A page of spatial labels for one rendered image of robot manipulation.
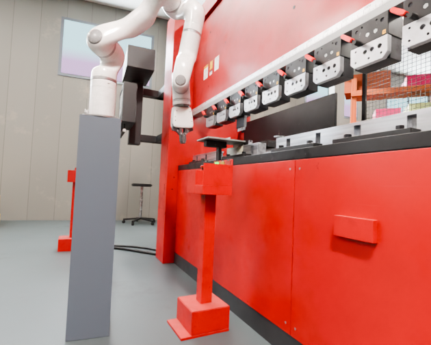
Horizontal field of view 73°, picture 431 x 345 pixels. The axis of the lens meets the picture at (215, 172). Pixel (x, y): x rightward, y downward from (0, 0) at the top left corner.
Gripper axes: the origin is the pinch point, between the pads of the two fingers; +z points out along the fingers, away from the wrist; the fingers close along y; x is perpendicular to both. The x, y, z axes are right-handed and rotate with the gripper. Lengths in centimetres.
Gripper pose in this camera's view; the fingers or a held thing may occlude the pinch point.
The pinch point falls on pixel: (183, 139)
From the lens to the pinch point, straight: 140.9
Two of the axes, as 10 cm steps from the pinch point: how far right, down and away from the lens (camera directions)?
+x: 4.6, -0.2, -8.9
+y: -8.9, 0.3, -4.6
